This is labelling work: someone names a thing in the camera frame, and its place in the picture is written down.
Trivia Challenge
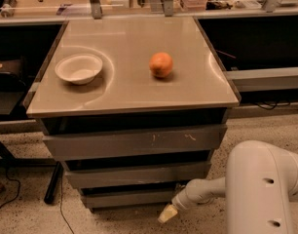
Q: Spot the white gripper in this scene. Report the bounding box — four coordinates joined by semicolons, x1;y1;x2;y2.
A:
158;187;197;223

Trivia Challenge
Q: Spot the grey bottom drawer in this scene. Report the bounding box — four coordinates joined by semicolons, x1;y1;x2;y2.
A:
81;181;187;210

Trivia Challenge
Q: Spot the grey drawer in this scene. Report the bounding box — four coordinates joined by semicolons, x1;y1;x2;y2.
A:
65;161;211;188
81;181;187;210
43;124;227;161

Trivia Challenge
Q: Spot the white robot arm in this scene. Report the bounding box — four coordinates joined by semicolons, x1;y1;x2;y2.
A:
159;140;298;234

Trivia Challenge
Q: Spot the grey middle drawer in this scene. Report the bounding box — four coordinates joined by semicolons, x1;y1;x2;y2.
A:
65;161;211;188

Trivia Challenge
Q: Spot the grey top drawer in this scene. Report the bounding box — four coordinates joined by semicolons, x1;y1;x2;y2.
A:
43;124;227;161

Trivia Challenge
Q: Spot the grey drawer cabinet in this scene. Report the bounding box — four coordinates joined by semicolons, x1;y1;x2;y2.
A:
22;16;242;214

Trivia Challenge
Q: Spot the black table leg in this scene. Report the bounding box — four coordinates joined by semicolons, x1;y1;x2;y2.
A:
44;162;62;205

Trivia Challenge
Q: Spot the orange fruit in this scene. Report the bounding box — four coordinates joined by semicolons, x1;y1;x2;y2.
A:
149;53;173;78

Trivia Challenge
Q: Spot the white paper bowl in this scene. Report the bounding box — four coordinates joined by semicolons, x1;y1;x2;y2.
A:
55;54;103;85

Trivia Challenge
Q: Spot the black bag on shelf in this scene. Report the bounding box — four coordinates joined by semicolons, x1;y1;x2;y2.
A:
0;59;26;92

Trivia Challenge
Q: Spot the black floor cable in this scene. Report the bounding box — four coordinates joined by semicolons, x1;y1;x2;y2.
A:
0;166;75;234

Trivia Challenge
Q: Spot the grey metal rail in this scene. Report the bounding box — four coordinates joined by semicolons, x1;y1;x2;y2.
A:
225;67;298;92

